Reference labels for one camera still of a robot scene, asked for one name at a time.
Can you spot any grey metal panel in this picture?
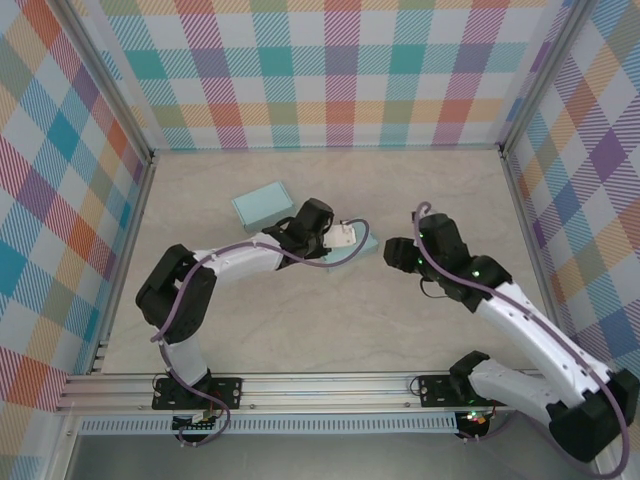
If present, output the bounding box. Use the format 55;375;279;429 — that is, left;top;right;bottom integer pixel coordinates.
64;432;601;480

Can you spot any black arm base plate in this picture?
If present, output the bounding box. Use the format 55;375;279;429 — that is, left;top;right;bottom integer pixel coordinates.
152;377;244;412
418;373;509;408

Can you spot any aluminium frame post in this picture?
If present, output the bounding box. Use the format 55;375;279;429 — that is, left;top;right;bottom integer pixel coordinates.
58;0;156;164
497;0;597;160

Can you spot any white slotted cable duct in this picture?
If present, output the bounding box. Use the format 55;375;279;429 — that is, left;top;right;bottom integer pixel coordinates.
78;412;460;435

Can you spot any small electronics board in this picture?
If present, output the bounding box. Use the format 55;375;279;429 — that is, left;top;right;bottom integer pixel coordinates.
458;408;490;432
172;410;222;434

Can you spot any wide aluminium frame rail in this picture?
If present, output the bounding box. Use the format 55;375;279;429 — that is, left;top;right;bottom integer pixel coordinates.
54;368;607;415

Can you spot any purple cable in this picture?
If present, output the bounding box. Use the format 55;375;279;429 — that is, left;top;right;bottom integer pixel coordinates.
151;217;372;449
412;201;632;479

